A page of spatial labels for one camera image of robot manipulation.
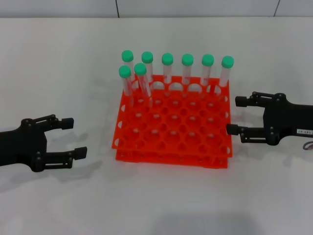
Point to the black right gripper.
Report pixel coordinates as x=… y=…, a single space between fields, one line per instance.
x=288 y=120

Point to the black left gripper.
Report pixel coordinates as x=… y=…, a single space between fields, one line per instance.
x=22 y=147

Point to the green capped clear test tube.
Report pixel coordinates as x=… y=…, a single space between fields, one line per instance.
x=140 y=69
x=167 y=58
x=187 y=59
x=207 y=60
x=147 y=57
x=127 y=55
x=227 y=62
x=124 y=71

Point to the orange test tube rack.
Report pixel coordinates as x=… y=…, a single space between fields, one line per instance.
x=181 y=127

